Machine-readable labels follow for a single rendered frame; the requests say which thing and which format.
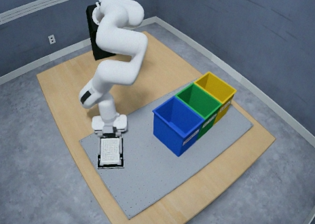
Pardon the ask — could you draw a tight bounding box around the green bin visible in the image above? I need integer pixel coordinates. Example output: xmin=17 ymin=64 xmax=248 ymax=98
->
xmin=174 ymin=83 xmax=222 ymax=141

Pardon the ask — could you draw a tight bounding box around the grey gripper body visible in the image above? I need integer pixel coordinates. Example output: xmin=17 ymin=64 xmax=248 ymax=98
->
xmin=92 ymin=115 xmax=127 ymax=132

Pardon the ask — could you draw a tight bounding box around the blue bin with label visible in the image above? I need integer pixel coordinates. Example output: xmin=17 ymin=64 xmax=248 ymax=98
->
xmin=152 ymin=96 xmax=205 ymax=157

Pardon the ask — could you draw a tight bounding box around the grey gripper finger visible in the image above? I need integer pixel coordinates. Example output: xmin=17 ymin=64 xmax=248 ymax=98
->
xmin=113 ymin=129 xmax=122 ymax=154
xmin=98 ymin=130 xmax=103 ymax=155

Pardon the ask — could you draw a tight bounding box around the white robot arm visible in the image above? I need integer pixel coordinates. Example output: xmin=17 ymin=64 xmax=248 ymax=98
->
xmin=79 ymin=0 xmax=148 ymax=133

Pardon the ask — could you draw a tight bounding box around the yellow open-top bin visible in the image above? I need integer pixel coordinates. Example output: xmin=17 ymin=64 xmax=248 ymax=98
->
xmin=193 ymin=72 xmax=237 ymax=125

